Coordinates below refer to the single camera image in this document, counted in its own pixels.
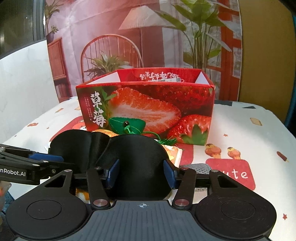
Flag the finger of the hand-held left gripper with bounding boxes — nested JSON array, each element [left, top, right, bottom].
[[0, 143, 64, 163], [26, 161, 75, 185]]

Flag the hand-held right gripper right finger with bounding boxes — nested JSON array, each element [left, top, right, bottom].
[[163, 159, 250, 208]]

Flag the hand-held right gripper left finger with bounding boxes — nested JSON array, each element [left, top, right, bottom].
[[39, 159, 121, 209]]

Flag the black satin eye mask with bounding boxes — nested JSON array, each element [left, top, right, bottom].
[[50, 130, 173, 201]]

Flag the grey knit glove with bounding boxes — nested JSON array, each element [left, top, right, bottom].
[[180, 163, 212, 174]]

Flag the strawberry printed cardboard box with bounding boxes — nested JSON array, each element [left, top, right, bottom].
[[76, 68, 216, 146]]

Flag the white plastic packet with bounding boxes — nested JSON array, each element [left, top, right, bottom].
[[47, 129, 184, 200]]

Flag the green sachet with tassel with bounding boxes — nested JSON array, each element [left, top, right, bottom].
[[108, 117, 177, 146]]

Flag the white marble pattern board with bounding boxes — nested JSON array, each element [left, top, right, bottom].
[[0, 39, 61, 144]]

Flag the printed tablecloth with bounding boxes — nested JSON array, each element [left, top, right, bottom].
[[0, 97, 296, 241]]

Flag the printed room backdrop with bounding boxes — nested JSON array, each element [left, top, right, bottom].
[[45, 0, 243, 103]]

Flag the yellow board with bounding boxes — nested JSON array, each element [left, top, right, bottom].
[[238, 0, 296, 123]]

